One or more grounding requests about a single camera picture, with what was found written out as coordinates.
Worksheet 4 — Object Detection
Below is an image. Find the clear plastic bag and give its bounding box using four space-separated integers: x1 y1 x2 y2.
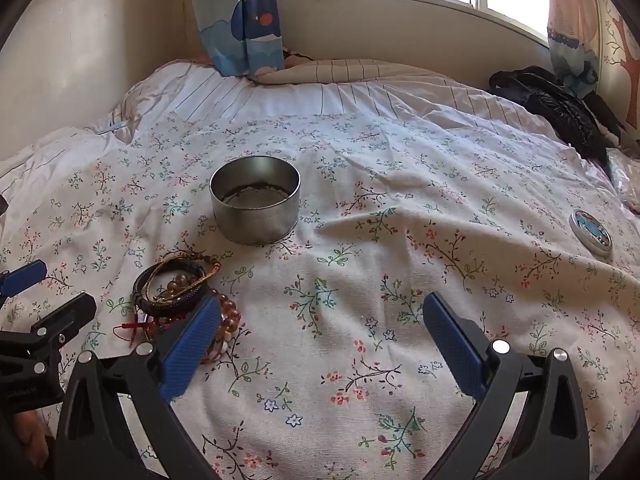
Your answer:
604 147 640 207

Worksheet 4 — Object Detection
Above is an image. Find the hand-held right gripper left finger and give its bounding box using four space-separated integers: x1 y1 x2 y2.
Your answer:
54 294 223 480

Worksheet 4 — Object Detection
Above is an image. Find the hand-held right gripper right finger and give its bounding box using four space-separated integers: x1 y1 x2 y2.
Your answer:
422 291 591 480

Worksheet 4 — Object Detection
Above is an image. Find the whale print curtain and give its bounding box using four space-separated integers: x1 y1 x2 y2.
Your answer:
187 0 287 77

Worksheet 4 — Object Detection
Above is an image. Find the pink and blue curtain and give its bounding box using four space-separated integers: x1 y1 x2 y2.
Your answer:
546 0 602 101

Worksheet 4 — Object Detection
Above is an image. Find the round metal tin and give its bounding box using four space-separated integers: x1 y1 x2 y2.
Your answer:
209 156 302 247

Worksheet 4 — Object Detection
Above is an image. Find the red knotted cord bracelet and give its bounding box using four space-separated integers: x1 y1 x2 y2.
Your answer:
112 312 168 350

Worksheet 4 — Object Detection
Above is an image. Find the person's left hand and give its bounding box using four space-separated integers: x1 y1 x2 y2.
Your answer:
12 410 56 468

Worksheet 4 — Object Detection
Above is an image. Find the round blue printed tin lid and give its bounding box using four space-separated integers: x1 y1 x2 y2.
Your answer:
570 209 614 260

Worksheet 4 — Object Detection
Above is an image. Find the amber bead bracelet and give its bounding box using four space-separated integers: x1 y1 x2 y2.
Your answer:
199 287 244 367

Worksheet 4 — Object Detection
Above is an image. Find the brown wooden bead bracelet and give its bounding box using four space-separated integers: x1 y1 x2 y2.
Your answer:
152 274 203 307

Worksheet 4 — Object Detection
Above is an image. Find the white striped duvet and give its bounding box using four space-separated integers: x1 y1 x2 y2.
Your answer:
0 57 568 173

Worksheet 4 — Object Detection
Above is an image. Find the black jacket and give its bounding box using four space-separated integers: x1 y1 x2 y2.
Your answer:
487 66 627 162

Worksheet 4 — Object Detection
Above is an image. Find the brown cord bracelet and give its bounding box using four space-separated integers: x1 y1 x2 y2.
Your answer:
147 252 222 286

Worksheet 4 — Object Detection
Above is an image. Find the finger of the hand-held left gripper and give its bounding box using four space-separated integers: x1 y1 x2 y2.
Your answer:
0 292 98 377
0 260 48 306

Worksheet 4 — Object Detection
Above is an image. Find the beige striped blanket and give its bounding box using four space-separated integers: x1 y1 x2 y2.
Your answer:
250 57 453 87

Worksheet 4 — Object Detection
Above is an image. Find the tree wall sticker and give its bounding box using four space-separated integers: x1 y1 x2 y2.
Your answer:
599 0 640 128

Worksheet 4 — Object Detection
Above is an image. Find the floral bed sheet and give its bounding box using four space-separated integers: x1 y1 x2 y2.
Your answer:
0 112 640 480

